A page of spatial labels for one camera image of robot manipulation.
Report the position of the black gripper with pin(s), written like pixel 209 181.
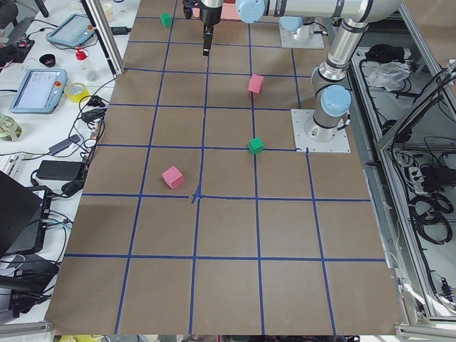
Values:
pixel 209 16

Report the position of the green foam cube near arm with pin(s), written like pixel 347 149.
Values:
pixel 256 145

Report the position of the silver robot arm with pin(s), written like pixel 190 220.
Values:
pixel 332 99
pixel 297 27

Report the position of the pink plastic bin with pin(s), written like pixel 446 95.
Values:
pixel 229 12

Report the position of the green foam cube corner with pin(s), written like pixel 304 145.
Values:
pixel 166 19

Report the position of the pink foam cube centre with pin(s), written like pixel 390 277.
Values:
pixel 256 83

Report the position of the pink foam cube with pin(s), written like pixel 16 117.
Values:
pixel 173 177
pixel 256 83

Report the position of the teach pendant far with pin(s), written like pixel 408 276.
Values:
pixel 73 32

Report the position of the teach pendant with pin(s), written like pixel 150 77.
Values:
pixel 73 32
pixel 40 91

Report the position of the yellow tape roll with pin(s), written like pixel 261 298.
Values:
pixel 77 92

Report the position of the pink foam cube far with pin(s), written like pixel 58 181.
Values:
pixel 173 177

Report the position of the black bowl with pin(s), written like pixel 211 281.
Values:
pixel 48 60

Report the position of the teach pendant near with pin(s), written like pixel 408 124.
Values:
pixel 40 91

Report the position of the black power brick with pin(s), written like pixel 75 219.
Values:
pixel 59 170

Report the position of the black laptop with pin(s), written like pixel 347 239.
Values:
pixel 24 211

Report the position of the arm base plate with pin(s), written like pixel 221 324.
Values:
pixel 316 42
pixel 309 137

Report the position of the aluminium frame post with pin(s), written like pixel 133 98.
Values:
pixel 94 11

